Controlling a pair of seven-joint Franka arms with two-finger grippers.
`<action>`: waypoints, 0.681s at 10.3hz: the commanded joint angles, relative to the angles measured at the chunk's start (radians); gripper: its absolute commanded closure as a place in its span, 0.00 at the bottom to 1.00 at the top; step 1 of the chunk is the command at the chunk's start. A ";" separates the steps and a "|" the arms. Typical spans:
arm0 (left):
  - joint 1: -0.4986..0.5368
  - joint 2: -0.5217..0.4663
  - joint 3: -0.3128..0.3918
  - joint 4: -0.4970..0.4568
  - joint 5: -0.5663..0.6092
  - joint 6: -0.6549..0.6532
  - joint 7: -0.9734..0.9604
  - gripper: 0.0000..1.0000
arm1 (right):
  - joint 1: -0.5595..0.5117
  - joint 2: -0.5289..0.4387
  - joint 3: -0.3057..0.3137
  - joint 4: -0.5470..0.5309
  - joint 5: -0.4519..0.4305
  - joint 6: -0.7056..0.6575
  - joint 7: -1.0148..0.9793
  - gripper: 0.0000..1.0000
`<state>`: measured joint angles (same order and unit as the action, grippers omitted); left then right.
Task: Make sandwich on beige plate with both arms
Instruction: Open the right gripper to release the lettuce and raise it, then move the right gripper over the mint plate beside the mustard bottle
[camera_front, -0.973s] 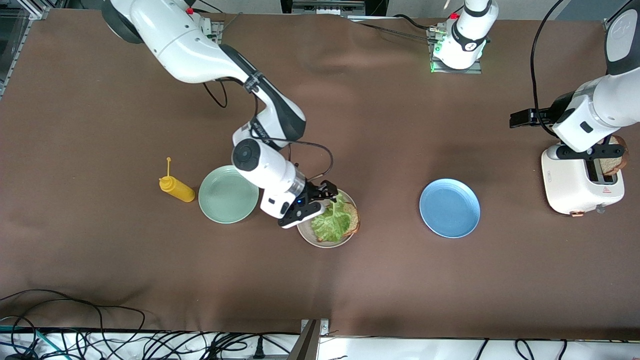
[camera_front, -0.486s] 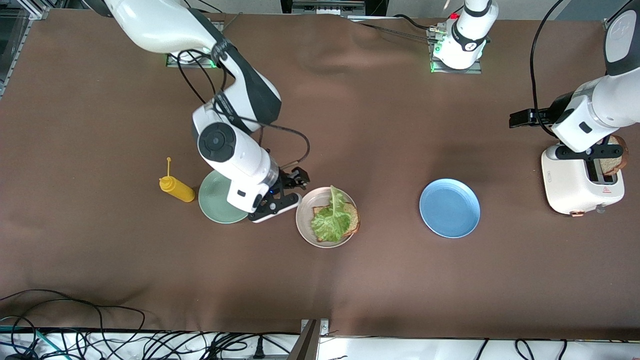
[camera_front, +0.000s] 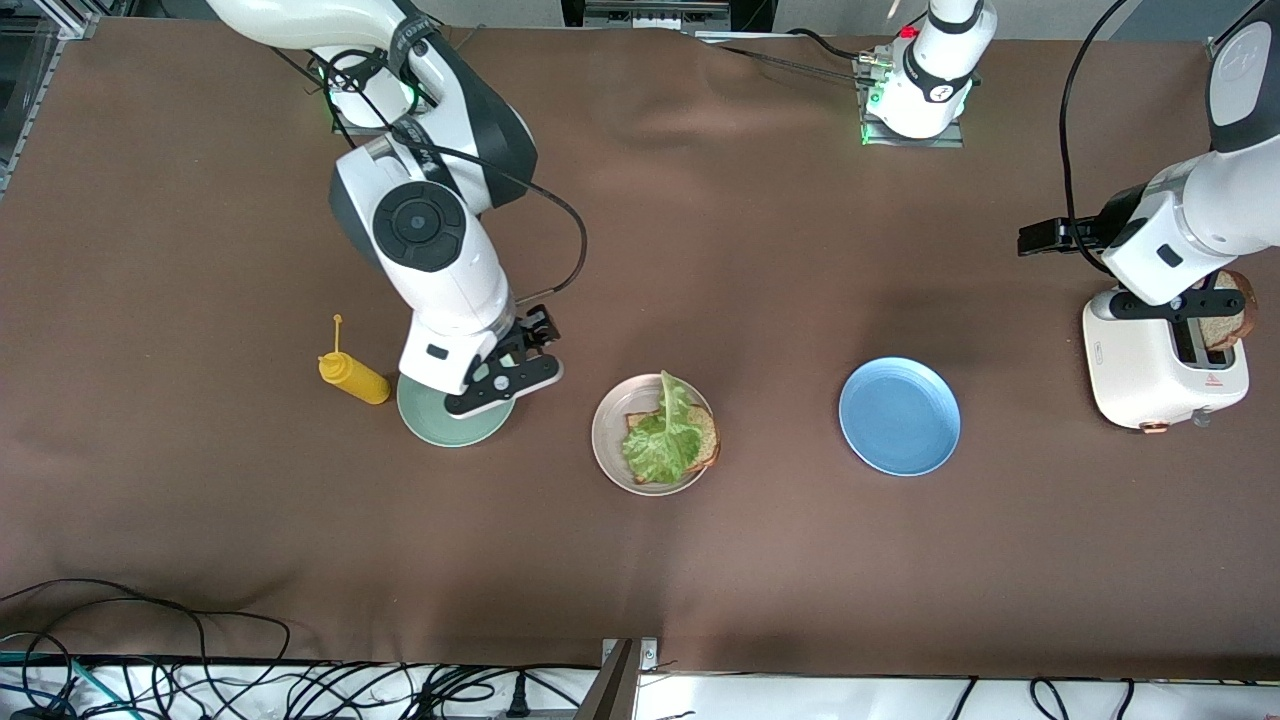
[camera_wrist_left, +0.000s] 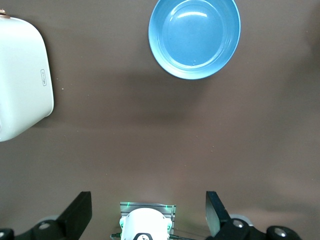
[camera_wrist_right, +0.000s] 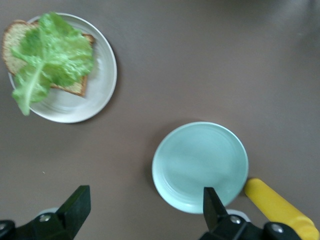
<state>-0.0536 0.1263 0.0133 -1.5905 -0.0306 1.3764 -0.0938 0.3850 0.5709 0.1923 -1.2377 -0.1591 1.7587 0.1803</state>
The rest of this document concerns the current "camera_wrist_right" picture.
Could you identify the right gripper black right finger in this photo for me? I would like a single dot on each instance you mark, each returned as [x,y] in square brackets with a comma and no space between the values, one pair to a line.
[225,227]

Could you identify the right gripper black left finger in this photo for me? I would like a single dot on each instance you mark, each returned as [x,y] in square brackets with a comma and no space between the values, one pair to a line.
[62,222]

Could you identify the green lettuce leaf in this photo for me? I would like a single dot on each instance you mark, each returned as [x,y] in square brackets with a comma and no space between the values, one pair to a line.
[57,55]

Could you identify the brown bread slice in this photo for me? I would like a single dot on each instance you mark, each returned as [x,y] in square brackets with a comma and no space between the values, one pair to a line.
[12,50]

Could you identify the mint green plate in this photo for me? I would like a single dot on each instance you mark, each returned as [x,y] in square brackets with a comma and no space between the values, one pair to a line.
[200,162]

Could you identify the beige plate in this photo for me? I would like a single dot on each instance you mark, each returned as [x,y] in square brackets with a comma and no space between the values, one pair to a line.
[100,75]

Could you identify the yellow mustard squeeze bottle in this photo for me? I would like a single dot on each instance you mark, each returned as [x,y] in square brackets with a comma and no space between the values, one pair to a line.
[277,205]

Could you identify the brown table cloth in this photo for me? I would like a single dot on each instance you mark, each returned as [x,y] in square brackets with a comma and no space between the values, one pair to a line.
[200,62]

